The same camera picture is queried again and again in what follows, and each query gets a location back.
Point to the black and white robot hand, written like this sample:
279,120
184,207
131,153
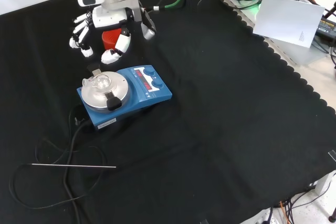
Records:
110,19

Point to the black clip on heater plate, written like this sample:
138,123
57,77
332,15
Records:
114,102

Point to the heater with blue base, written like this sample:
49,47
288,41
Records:
149,98

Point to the red ribbed cup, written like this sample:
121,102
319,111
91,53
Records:
109,39

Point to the clear round-bottom glass flask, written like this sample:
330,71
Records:
101,82

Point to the black cloth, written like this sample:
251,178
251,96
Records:
210,119

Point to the thin metal probe rod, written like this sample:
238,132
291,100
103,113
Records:
78,166

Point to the pale board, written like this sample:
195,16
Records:
286,19

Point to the black power adapter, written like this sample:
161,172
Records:
326,27

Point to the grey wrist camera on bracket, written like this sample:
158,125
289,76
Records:
147,28

